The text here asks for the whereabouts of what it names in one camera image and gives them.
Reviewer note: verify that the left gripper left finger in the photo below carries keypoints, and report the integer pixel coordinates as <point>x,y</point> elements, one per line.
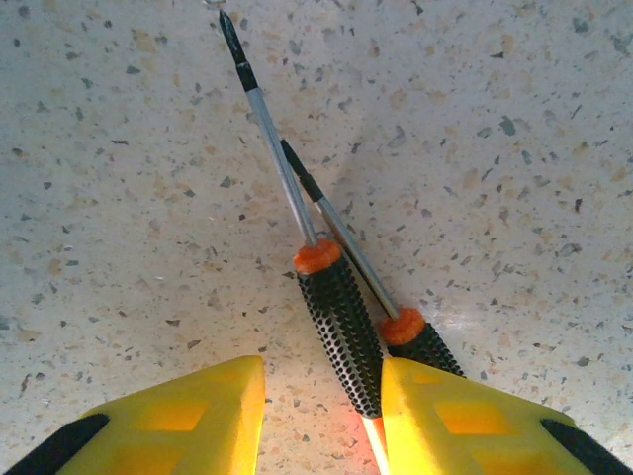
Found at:
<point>173,425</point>

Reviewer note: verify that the long orange black screwdriver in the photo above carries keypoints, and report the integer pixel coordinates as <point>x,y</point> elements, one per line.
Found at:
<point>341,336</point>

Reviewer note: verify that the short orange black screwdriver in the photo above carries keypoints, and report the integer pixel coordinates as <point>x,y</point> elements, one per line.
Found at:
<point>420,346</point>

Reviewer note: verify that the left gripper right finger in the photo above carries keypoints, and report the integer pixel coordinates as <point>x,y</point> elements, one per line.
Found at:
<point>470,425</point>

